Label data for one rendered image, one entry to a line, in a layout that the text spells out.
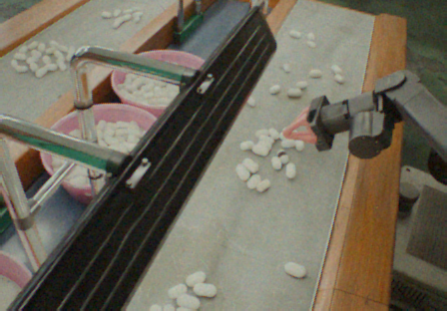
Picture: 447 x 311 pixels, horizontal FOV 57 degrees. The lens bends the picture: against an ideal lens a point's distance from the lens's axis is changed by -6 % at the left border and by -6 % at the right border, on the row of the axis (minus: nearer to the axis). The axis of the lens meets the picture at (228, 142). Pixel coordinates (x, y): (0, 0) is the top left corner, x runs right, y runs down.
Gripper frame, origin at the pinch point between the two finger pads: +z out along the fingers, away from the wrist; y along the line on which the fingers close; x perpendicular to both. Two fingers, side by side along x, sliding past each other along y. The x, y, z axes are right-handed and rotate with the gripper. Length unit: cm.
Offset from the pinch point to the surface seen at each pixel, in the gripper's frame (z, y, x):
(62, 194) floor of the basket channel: 41.3, 21.9, -14.4
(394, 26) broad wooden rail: -12, -84, 18
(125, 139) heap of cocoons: 33.0, 5.3, -14.2
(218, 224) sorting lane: 10.4, 20.2, 2.5
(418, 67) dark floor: 10, -215, 100
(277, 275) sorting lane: 0.2, 26.5, 10.9
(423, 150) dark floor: 7, -122, 102
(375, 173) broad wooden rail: -11.4, -3.2, 17.4
